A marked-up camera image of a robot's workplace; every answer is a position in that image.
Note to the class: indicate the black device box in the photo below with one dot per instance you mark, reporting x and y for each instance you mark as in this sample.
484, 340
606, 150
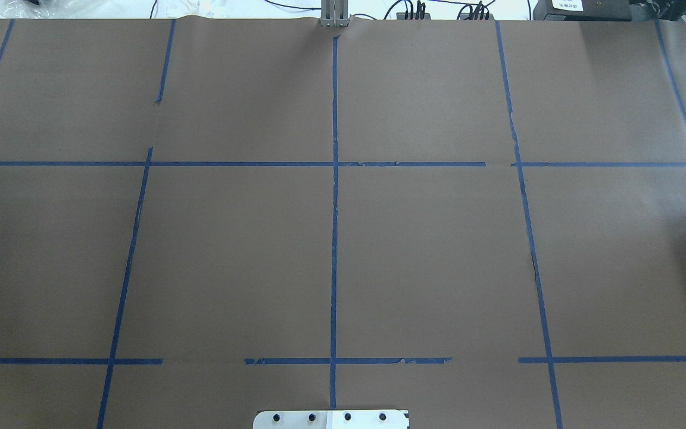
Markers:
582, 11

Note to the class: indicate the aluminium frame post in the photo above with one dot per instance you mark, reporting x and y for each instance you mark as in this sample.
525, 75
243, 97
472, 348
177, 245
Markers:
334, 13

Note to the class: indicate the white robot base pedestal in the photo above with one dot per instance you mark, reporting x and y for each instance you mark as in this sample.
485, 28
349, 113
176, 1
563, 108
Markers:
352, 418

